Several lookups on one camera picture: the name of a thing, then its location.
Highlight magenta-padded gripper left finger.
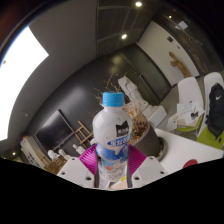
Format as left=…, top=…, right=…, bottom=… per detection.
left=56, top=143, right=99, bottom=189

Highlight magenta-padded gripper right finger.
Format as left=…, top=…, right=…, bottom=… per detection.
left=126, top=144, right=169, bottom=189

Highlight white blue-capped drink bottle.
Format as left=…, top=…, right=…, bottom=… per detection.
left=92, top=91, right=134, bottom=184

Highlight small white plaster figurine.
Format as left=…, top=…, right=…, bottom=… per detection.
left=72, top=143, right=86, bottom=155

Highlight white plaster bust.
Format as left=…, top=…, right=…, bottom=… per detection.
left=58, top=148, right=71, bottom=160
left=47, top=149, right=59, bottom=162

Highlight grey plant saucer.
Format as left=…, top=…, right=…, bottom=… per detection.
left=155, top=134, right=169, bottom=162

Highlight dark pot with dried plant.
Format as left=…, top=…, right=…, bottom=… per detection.
left=89, top=73, right=162, bottom=158

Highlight wooden easel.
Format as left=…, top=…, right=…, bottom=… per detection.
left=73, top=120, right=94, bottom=149

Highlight cream cabinet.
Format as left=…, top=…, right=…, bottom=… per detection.
left=19, top=135, right=46, bottom=166

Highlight stack of papers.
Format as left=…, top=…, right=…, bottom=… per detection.
left=171, top=101, right=205, bottom=129

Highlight tall white plaster statue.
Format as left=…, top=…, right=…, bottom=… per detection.
left=118, top=75, right=149, bottom=111

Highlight black backpack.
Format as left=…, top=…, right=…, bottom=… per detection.
left=205, top=83, right=224, bottom=139

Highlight wooden figure statue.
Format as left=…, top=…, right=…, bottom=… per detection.
left=168, top=50, right=193, bottom=78

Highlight black wall screen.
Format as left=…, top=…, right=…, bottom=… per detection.
left=34, top=109, right=75, bottom=152

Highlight white pedestal block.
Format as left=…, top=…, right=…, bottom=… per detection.
left=146, top=105, right=168, bottom=128

